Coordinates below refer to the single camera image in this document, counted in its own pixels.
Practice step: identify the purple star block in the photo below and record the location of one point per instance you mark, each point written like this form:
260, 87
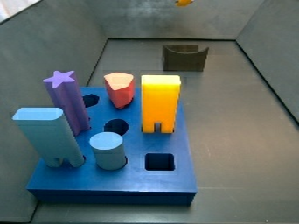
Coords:
64, 91

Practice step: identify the black curved fixture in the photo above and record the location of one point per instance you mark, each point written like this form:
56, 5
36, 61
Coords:
184, 58

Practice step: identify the tall yellow rectangular block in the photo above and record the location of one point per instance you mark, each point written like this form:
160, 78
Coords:
160, 93

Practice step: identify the blue shape sorter base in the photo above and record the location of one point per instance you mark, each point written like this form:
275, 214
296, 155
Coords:
156, 177

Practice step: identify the light blue arch block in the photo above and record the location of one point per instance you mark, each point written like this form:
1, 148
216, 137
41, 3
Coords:
45, 128

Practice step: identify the red pentagon block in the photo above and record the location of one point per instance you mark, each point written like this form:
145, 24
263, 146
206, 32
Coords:
120, 88

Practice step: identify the small yellow arch block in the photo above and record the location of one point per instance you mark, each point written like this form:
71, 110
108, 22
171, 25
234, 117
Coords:
183, 3

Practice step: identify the light blue cylinder block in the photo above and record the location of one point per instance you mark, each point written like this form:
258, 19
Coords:
107, 146

